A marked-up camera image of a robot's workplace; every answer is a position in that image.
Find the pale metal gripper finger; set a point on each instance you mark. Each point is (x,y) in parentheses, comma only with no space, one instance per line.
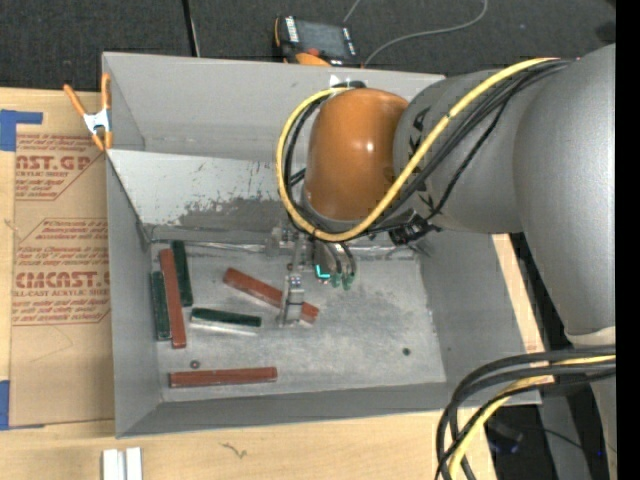
(281,240)
(293,300)

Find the red-brown flat block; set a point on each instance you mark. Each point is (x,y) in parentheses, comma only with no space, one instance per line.
(173,298)
(222,377)
(252,288)

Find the grey metal bin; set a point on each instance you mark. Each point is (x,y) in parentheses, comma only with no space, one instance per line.
(350,338)

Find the dark green flat block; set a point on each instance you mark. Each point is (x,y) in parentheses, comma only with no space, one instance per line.
(182,273)
(225,317)
(160,308)

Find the brown cardboard board red print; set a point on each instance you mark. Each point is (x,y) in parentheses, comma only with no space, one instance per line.
(55,248)

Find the black cylinder on white bracket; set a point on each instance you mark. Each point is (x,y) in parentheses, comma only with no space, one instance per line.
(410,233)

